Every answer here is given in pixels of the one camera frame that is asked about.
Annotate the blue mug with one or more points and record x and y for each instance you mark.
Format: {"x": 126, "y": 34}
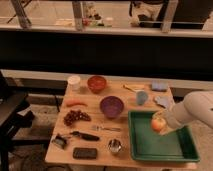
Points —
{"x": 141, "y": 97}

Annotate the orange red apple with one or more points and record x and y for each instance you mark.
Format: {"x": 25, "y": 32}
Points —
{"x": 157, "y": 124}

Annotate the black chair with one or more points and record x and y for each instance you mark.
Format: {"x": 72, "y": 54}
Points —
{"x": 10, "y": 104}

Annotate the orange carrot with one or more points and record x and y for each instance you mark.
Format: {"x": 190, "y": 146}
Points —
{"x": 74, "y": 103}

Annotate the black handled peeler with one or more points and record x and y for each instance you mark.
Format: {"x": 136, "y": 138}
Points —
{"x": 85, "y": 136}

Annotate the white plastic cup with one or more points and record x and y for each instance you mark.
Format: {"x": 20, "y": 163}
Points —
{"x": 74, "y": 82}

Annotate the black binder clip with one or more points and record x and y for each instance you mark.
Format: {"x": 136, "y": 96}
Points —
{"x": 59, "y": 141}

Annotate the dark rectangular sponge block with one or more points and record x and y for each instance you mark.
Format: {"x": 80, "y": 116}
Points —
{"x": 85, "y": 153}

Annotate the small steel cup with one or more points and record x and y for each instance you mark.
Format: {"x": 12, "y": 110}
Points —
{"x": 114, "y": 146}

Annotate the yellow banana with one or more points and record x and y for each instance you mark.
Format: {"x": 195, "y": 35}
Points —
{"x": 133, "y": 88}

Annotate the red bowl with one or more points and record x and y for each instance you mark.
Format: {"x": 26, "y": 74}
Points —
{"x": 96, "y": 83}

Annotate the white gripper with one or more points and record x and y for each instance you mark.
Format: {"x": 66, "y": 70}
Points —
{"x": 171, "y": 118}

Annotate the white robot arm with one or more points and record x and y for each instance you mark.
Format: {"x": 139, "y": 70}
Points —
{"x": 197, "y": 105}

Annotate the green plastic tray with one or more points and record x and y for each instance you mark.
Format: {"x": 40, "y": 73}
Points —
{"x": 147, "y": 145}

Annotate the red grape bunch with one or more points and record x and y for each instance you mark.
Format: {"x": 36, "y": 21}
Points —
{"x": 75, "y": 115}

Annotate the silver fork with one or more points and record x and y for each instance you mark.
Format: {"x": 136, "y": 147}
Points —
{"x": 94, "y": 127}

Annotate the purple bowl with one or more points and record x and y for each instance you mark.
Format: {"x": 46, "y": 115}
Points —
{"x": 111, "y": 106}

